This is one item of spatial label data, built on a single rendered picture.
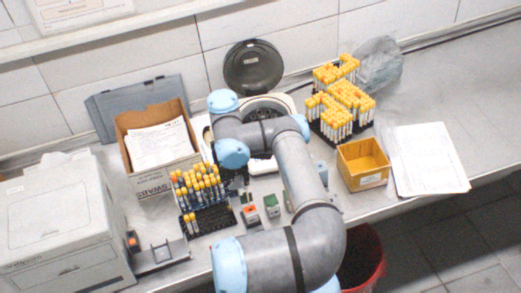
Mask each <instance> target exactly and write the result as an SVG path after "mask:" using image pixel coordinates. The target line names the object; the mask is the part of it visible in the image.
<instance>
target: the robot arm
mask: <svg viewBox="0 0 521 293"><path fill-rule="evenodd" d="M207 106H208V107H207V110H208V112H209V118H210V123H211V128H212V135H213V141H211V142H209V143H210V147H211V151H212V152H211V154H212V159H213V163H214V164H216V166H217V168H218V171H219V176H220V181H221V183H222V182H224V181H231V180H233V179H234V182H233V183H232V184H231V185H230V186H228V189H230V190H233V189H238V188H243V190H247V189H248V187H249V185H250V177H249V173H248V171H249V167H248V162H249V160H250V159H262V160H270V159H271V157H273V156H274V157H275V160H276V162H277V165H278V170H279V173H280V175H281V181H282V184H283V186H284V189H285V194H286V195H287V197H288V201H289V204H290V206H291V211H292V215H293V217H292V222H291V225H290V226H283V227H279V228H275V229H267V230H264V231H260V232H255V233H248V234H247V235H244V236H236V237H232V236H231V237H226V238H225V239H224V240H218V241H215V242H214V243H213V244H212V246H211V261H212V273H213V279H214V285H215V290H216V293H341V290H340V283H339V280H338V277H336V275H335V273H336V272H337V270H339V267H340V265H341V263H342V261H343V256H344V254H345V250H346V246H347V229H346V225H345V222H344V220H343V216H342V214H340V211H339V209H338V208H337V207H336V206H335V205H334V204H333V203H331V202H330V199H329V198H328V197H327V195H326V191H325V188H324V187H323V183H322V182H321V178H320V176H319V173H318V171H317V169H316V167H315V166H314V163H313V161H312V158H311V156H310V153H309V149H308V147H307V146H306V144H308V143H309V141H310V132H309V125H308V123H307V118H306V117H305V116H304V115H303V114H295V115H285V116H282V117H277V118H273V119H265V120H261V121H256V122H252V123H247V124H243V123H242V119H241V116H240V109H239V102H238V99H237V96H236V93H235V92H234V91H232V90H230V89H225V88H222V89H218V90H215V91H213V92H211V93H210V95H209V96H208V98H207Z"/></svg>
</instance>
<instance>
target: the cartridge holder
mask: <svg viewBox="0 0 521 293"><path fill-rule="evenodd" d="M240 217H241V219H242V222H243V224H244V225H245V228H246V230H247V233H255V232H260V231H264V226H263V224H262V221H261V218H260V216H259V218H260V220H257V221H256V222H252V223H250V224H247V222H246V219H245V217H244V215H243V212H242V211H241V212H240Z"/></svg>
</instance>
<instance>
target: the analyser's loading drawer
mask: <svg viewBox="0 0 521 293"><path fill-rule="evenodd" d="M183 235H184V237H183V238H180V239H178V240H173V241H171V242H168V240H167V239H166V241H167V242H166V243H163V244H161V245H158V246H155V247H153V246H152V244H150V249H149V250H144V251H141V252H139V253H137V254H134V255H132V256H129V266H130V267H131V269H132V271H133V272H134V273H135V274H139V273H142V272H145V271H149V270H152V269H154V268H158V267H160V266H161V265H164V264H169V263H171V262H174V261H176V260H181V259H184V258H186V257H188V256H190V259H192V258H193V256H192V253H191V251H190V249H189V245H188V240H187V238H186V235H185V233H184V234H183ZM161 253H164V254H163V256H162V254H161Z"/></svg>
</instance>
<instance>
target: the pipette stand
mask: <svg viewBox="0 0 521 293"><path fill-rule="evenodd" d="M314 166H315V167H316V169H317V171H318V173H319V176H320V178H321V182H322V183H323V187H324V188H325V191H326V192H327V191H330V189H329V188H328V187H327V185H328V169H327V167H326V163H325V161H324V160H321V161H318V162H314Z"/></svg>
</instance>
